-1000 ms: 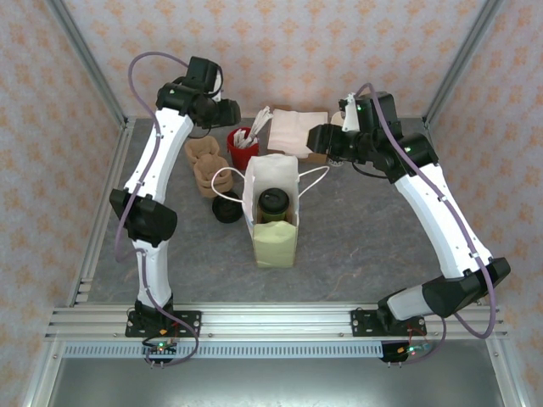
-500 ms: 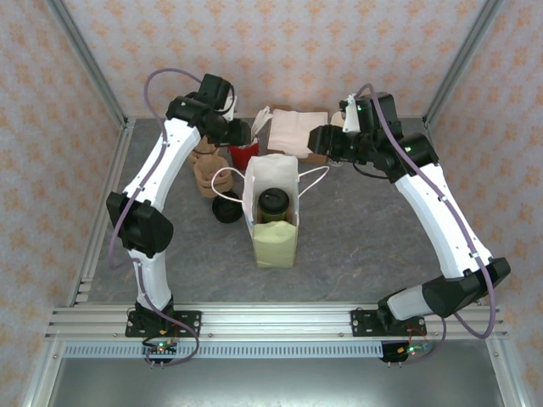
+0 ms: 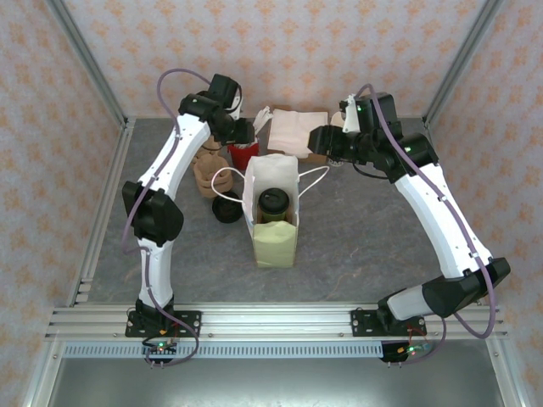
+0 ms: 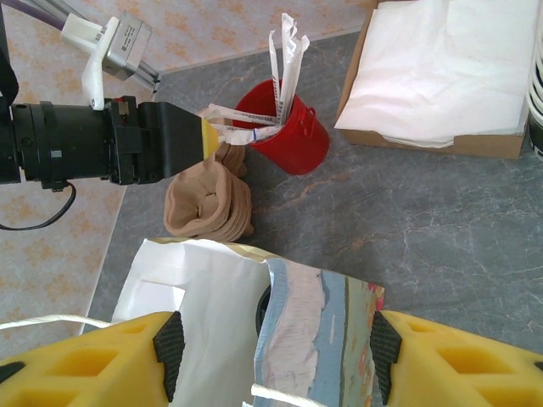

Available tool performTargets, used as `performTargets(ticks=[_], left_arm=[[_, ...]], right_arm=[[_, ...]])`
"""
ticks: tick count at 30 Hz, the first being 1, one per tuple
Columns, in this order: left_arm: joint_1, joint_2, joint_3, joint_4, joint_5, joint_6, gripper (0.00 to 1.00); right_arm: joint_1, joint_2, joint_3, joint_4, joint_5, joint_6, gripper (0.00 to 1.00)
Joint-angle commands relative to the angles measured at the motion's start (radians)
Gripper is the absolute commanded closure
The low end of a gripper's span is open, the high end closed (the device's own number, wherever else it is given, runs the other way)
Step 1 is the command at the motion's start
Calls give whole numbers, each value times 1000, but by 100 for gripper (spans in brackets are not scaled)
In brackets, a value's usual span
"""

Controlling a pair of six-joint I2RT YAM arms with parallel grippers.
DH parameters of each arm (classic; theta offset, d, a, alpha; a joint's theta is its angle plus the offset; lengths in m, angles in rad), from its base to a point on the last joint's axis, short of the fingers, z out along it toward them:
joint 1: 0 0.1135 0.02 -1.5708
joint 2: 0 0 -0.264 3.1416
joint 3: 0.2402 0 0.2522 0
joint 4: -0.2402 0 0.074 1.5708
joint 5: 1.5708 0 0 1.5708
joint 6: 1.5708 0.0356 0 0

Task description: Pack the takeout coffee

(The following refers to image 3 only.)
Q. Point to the aluminium frame post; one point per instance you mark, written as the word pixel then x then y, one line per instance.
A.
pixel 85 59
pixel 462 59

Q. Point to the green paper coffee cup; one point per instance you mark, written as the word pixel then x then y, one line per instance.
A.
pixel 273 215

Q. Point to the stack of beige napkins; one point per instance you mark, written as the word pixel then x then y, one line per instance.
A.
pixel 316 158

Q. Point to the stack of paper cups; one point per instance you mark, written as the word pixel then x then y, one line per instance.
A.
pixel 337 120

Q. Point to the white sugar packets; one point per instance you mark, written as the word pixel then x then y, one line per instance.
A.
pixel 244 146

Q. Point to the white wrapped stirrers bundle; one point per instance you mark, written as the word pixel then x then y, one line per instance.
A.
pixel 263 116

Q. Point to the black mount plate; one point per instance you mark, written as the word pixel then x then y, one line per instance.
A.
pixel 360 324
pixel 191 324

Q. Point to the white green paper bag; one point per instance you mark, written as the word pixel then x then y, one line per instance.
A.
pixel 273 241

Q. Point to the stack of brown cup carriers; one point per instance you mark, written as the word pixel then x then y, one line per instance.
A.
pixel 210 178

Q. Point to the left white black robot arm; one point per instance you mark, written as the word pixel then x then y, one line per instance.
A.
pixel 169 169

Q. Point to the right black mount plate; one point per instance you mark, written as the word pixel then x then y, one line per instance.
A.
pixel 360 324

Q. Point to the red plastic cup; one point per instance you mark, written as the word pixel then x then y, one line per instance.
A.
pixel 242 159

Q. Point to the white napkin stack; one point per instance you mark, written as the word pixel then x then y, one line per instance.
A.
pixel 292 131

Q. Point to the left black mount plate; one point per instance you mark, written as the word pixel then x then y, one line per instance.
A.
pixel 191 324

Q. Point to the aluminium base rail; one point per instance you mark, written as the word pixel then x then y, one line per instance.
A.
pixel 275 322

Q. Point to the grey metal panel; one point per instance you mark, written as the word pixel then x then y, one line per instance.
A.
pixel 275 381

